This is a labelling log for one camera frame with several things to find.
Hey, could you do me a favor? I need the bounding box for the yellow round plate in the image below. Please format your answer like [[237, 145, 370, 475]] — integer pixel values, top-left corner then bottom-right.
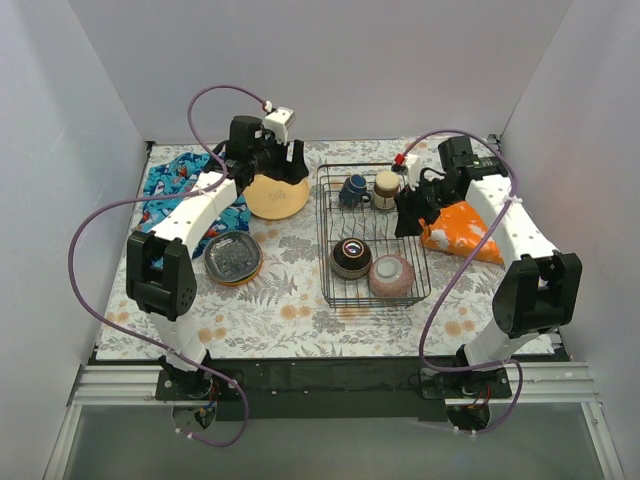
[[244, 175, 310, 220]]

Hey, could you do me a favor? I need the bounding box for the beige brown ceramic cup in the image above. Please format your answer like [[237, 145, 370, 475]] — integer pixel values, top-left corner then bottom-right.
[[372, 170, 401, 210]]

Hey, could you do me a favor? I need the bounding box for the floral patterned table mat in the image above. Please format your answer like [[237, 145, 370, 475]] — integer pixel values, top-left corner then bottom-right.
[[95, 135, 561, 361]]

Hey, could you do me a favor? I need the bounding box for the aluminium frame rail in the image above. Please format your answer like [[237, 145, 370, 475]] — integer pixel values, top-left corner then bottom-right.
[[71, 362, 599, 405]]

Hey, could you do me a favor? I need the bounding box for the orange white folded cloth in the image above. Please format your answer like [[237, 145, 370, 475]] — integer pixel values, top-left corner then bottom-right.
[[420, 202, 487, 257]]

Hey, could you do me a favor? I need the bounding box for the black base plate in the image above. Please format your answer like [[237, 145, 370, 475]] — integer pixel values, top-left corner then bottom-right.
[[154, 357, 514, 421]]

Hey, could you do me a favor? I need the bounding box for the black wire dish rack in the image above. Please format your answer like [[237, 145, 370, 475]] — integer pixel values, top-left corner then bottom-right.
[[316, 163, 431, 308]]

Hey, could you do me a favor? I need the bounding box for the dark blue mug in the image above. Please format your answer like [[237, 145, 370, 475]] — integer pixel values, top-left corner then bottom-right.
[[339, 174, 371, 208]]

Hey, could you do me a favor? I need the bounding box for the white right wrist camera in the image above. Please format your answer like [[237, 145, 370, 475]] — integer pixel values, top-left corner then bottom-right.
[[391, 153, 422, 190]]

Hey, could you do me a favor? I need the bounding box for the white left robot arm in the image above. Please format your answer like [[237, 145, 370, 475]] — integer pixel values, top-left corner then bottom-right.
[[126, 107, 309, 400]]

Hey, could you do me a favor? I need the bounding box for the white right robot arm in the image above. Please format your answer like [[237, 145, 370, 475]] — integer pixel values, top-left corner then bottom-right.
[[392, 130, 582, 398]]

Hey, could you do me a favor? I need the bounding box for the dark brown patterned bowl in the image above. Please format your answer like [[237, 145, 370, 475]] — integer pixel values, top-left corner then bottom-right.
[[329, 237, 373, 280]]

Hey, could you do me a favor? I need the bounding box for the pink patterned bowl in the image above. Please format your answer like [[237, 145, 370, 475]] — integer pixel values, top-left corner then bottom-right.
[[368, 254, 415, 297]]

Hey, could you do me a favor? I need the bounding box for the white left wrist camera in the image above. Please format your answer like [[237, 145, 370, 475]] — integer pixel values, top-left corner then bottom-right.
[[262, 100, 295, 146]]

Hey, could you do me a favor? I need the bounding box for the blue shark print cloth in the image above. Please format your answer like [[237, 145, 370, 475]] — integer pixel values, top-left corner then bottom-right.
[[136, 152, 251, 259]]

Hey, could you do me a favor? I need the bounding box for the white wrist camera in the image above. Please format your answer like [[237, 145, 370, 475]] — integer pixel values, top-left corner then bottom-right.
[[262, 100, 295, 146], [391, 153, 422, 190]]

